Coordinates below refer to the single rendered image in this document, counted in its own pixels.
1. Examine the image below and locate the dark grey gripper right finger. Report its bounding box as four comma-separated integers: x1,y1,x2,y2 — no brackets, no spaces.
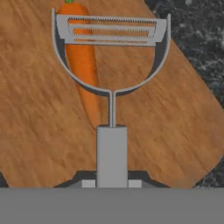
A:
127,170,171,189

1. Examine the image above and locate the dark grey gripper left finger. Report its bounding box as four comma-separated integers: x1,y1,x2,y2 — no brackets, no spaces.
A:
52,170,98,189

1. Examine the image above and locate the grey metal peeler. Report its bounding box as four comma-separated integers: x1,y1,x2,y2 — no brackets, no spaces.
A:
51,8,172,189

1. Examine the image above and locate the wooden cutting board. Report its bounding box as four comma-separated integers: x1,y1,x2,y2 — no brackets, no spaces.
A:
0,0,224,189

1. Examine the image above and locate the orange carrot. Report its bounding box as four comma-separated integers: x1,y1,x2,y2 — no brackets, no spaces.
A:
55,0,102,130

